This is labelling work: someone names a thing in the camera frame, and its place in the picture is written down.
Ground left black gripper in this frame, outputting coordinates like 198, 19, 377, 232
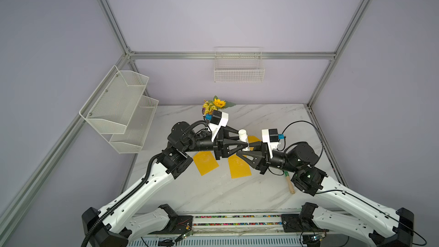
183, 126, 246, 161

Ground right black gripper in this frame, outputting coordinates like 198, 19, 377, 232
239, 140, 300, 174

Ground white glue stick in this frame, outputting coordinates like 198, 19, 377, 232
238, 129, 250, 152

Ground yellow envelope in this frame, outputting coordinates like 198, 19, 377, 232
228, 155, 252, 179
193, 151, 219, 176
248, 136, 261, 143

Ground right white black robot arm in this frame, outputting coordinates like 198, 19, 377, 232
237, 141, 419, 247

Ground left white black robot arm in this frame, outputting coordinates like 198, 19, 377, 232
81, 120, 249, 247

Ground yellow artificial flowers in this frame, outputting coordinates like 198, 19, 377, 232
202, 96, 236, 116

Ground green head wooden hammer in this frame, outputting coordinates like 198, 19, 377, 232
284, 171, 296, 194

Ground white mesh lower shelf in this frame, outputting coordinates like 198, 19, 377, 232
109, 96, 159, 154

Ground white mesh shelf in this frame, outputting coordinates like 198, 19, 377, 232
109, 96, 159, 154
79, 66, 149, 134

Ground white mesh upper shelf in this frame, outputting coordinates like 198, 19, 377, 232
79, 66, 149, 134

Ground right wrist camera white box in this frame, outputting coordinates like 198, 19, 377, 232
261, 129, 285, 159

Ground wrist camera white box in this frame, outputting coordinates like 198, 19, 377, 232
205, 110, 229, 142
261, 129, 285, 159

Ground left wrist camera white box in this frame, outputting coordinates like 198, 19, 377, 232
205, 110, 229, 142

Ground white wire wall basket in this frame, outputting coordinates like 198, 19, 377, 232
214, 46, 265, 83

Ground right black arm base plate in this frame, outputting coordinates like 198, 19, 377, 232
281, 214, 325, 233

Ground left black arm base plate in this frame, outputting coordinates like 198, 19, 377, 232
146, 215, 194, 234

